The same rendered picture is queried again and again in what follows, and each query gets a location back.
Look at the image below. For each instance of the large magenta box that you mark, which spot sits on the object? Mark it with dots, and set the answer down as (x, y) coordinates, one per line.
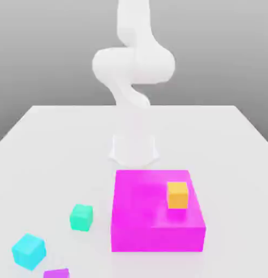
(146, 217)

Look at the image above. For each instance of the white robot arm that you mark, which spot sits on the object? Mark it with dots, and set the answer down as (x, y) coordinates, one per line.
(133, 65)

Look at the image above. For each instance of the small orange cube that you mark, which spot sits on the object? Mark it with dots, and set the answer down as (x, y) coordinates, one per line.
(177, 195)

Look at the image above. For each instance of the small green cube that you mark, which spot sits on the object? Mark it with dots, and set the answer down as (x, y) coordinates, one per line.
(81, 218)

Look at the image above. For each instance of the small purple cube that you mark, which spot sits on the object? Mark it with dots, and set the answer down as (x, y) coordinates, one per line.
(56, 274)

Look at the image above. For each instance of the small cyan cube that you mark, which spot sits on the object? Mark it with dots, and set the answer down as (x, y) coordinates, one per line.
(28, 252)

